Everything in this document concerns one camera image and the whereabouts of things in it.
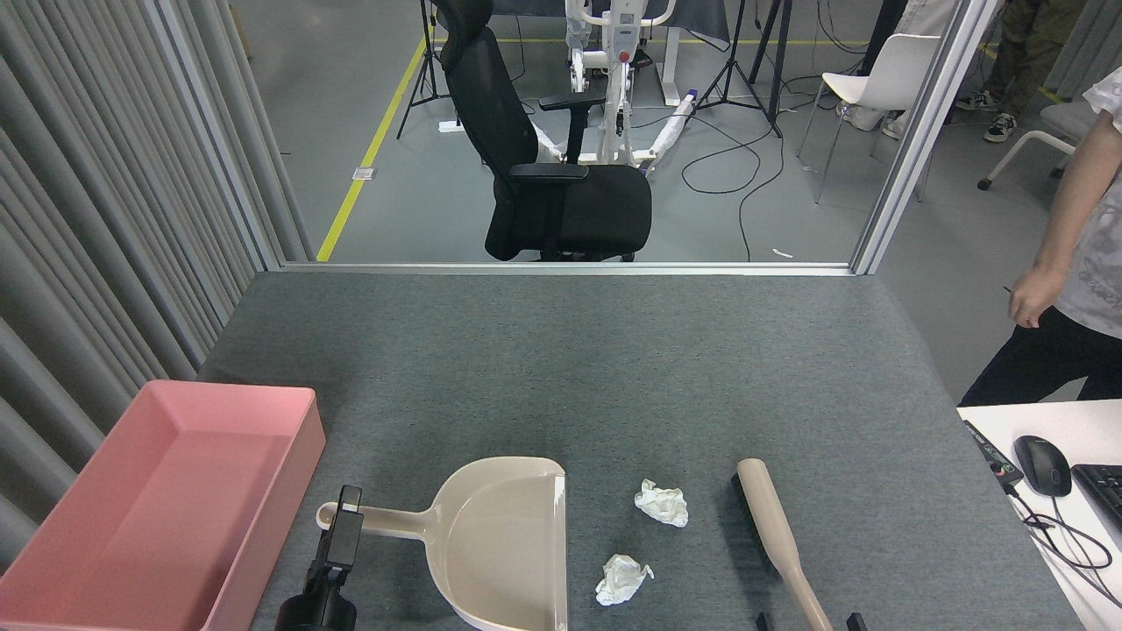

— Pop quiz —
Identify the silver table rail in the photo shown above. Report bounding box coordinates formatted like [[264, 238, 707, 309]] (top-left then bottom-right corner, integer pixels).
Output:
[[279, 260, 856, 278]]

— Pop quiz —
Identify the pink plastic bin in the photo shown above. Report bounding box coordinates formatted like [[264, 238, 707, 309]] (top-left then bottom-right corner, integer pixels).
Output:
[[0, 379, 326, 631]]

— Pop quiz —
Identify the white desk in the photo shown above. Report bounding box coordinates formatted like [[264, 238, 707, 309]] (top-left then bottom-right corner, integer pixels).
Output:
[[956, 400, 1122, 631]]

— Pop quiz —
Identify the beige brush with black bristles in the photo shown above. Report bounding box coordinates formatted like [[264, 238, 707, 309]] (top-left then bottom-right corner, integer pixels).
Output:
[[730, 457, 834, 631]]

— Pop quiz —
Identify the black desk cable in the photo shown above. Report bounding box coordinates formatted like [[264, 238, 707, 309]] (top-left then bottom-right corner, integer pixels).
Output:
[[1002, 480, 1122, 608]]

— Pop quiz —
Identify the beige plastic dustpan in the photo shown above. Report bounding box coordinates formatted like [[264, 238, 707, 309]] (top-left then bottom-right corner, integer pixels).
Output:
[[316, 456, 568, 631]]

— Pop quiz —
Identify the person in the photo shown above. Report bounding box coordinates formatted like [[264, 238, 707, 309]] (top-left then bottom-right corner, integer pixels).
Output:
[[833, 0, 965, 141], [958, 66, 1122, 407], [955, 0, 1088, 144]]

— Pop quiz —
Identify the grey chair with white base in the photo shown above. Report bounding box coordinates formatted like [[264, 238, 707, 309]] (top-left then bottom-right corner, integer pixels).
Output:
[[977, 96, 1101, 192]]

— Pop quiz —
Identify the black keyboard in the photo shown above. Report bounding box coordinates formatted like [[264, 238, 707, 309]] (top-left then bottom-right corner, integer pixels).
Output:
[[1071, 464, 1122, 531]]

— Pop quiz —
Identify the white stand on wheels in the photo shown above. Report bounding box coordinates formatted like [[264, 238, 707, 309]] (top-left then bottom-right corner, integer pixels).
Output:
[[530, 0, 699, 172]]

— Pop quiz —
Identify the person's hand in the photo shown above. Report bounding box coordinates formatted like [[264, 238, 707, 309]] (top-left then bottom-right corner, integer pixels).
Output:
[[1008, 263, 1066, 330]]

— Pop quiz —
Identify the black office chair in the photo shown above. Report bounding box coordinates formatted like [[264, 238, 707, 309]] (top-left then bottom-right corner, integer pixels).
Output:
[[434, 0, 654, 263]]

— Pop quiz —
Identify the white tissue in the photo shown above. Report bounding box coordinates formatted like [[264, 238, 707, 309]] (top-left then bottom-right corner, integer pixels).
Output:
[[595, 554, 655, 607], [634, 479, 690, 528]]

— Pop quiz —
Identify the black tripod stand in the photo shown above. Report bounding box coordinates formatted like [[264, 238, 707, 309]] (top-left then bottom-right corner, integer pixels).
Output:
[[697, 0, 794, 138], [397, 0, 461, 139]]

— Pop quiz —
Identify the grey pleated curtain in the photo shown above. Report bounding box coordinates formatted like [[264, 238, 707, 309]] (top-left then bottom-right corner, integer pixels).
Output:
[[1043, 0, 1122, 102], [0, 0, 312, 575]]

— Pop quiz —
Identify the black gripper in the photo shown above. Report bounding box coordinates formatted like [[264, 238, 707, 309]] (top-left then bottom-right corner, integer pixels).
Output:
[[276, 486, 364, 631]]

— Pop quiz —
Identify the black flat cable hub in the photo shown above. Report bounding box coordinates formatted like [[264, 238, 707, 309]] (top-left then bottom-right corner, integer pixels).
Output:
[[962, 421, 1025, 489]]

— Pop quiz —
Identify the black computer mouse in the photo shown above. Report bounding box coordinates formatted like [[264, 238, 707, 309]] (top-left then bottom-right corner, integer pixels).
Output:
[[1014, 436, 1073, 498]]

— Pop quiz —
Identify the black floor cable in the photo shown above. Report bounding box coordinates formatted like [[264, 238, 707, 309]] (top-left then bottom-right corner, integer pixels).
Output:
[[682, 53, 787, 262]]

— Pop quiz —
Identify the white plastic chair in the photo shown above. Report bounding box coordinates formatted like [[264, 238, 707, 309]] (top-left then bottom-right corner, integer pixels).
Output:
[[796, 33, 943, 204]]

